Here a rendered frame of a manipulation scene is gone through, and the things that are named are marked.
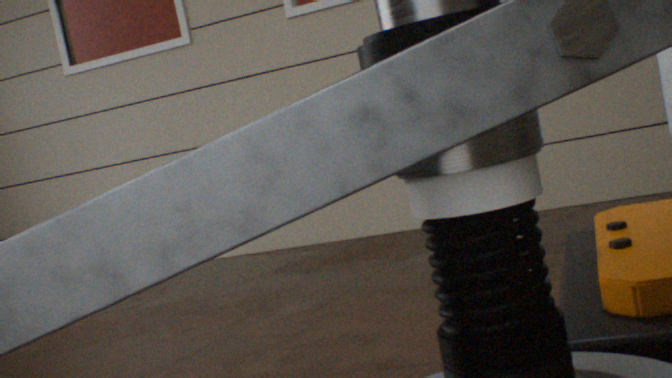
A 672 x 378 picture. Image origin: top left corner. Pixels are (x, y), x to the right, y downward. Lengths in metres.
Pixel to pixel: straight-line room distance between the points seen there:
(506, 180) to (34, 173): 7.90
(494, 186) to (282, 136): 0.11
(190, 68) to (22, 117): 1.87
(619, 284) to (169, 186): 0.64
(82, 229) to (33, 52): 7.74
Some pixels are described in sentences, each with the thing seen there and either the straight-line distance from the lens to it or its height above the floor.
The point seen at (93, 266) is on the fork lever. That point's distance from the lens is 0.40.
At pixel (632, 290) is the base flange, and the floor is 0.77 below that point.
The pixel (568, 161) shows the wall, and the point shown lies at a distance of 6.33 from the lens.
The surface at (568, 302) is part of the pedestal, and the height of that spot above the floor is 0.74.
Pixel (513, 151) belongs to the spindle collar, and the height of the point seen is 0.98.
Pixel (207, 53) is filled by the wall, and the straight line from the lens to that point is 7.12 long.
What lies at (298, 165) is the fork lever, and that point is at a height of 1.00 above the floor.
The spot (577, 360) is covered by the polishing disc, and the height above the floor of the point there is 0.83.
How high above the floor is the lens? 1.01
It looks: 5 degrees down
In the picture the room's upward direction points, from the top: 12 degrees counter-clockwise
